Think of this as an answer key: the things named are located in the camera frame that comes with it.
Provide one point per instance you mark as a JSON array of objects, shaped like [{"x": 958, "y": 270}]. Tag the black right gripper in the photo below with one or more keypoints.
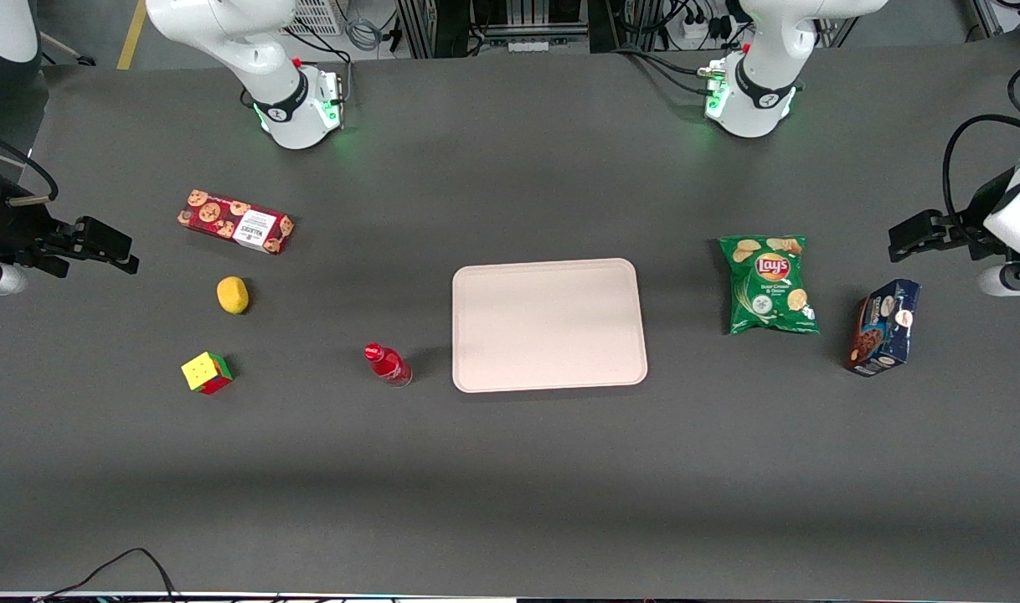
[{"x": 7, "y": 229}]

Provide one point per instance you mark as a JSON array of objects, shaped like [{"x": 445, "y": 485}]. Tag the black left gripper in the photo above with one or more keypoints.
[{"x": 978, "y": 219}]

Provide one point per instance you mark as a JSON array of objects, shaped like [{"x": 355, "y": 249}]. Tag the red coke bottle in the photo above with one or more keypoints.
[{"x": 388, "y": 366}]

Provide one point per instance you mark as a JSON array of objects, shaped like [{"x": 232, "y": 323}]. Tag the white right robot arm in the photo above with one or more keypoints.
[{"x": 285, "y": 92}]

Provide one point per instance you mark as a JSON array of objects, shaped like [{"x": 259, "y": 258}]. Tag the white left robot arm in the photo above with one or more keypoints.
[{"x": 757, "y": 100}]

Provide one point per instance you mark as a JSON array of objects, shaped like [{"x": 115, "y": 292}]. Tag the beige plastic tray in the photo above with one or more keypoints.
[{"x": 548, "y": 325}]

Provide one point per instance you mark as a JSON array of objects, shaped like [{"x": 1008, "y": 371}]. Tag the dark blue cookie box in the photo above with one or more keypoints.
[{"x": 884, "y": 327}]

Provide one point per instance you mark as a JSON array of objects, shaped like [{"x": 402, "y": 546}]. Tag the red cookie box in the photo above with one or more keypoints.
[{"x": 235, "y": 221}]

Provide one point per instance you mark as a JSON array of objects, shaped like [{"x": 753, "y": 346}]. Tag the yellow lemon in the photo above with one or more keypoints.
[{"x": 232, "y": 295}]

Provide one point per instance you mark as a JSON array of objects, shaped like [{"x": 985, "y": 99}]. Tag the green chips bag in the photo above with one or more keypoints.
[{"x": 768, "y": 285}]

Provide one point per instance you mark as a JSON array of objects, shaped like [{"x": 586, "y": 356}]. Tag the colourful puzzle cube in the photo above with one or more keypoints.
[{"x": 207, "y": 373}]

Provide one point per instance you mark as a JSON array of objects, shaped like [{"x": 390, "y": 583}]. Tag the white power strip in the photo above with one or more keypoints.
[{"x": 701, "y": 30}]

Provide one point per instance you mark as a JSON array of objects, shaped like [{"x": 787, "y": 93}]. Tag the white perforated box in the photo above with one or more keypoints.
[{"x": 317, "y": 15}]

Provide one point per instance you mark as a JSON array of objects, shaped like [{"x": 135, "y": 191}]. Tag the aluminium equipment rack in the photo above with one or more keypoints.
[{"x": 443, "y": 25}]

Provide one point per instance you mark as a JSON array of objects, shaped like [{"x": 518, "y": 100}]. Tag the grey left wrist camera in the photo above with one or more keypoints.
[{"x": 1012, "y": 280}]

